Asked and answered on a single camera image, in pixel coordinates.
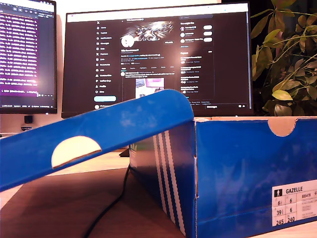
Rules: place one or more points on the blue shoebox with white stripes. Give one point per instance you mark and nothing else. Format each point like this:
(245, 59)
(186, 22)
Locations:
(235, 161)

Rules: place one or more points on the large black computer monitor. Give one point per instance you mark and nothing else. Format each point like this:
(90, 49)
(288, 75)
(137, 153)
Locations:
(158, 54)

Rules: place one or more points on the small black cube device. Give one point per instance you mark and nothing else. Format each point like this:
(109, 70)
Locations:
(28, 119)

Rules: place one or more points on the dark shield-shaped badge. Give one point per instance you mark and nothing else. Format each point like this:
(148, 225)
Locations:
(26, 129)

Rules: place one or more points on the green leafy houseplant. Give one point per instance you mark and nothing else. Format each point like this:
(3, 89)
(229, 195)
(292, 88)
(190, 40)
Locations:
(284, 64)

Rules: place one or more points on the computer monitor with purple terminal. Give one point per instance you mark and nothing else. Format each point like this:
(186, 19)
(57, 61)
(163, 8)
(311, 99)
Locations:
(22, 49)

